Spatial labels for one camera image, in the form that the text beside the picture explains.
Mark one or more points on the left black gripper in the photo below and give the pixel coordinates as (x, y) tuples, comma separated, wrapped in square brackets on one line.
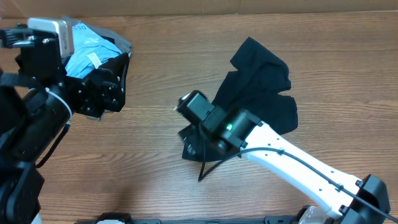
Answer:
[(114, 93)]

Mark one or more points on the black Nike t-shirt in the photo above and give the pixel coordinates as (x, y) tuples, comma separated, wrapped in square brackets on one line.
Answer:
[(252, 93)]

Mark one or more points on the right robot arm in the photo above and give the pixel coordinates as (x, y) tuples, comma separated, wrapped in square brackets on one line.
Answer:
[(339, 197)]

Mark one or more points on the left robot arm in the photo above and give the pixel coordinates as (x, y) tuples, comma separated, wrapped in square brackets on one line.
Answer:
[(37, 105)]

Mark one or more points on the light blue folded shirt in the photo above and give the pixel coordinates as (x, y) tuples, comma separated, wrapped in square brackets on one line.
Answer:
[(91, 51)]

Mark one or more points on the grey folded shirt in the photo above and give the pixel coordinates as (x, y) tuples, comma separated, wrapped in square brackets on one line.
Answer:
[(119, 40)]

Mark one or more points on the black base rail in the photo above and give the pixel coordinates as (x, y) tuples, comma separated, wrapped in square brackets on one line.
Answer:
[(126, 218)]

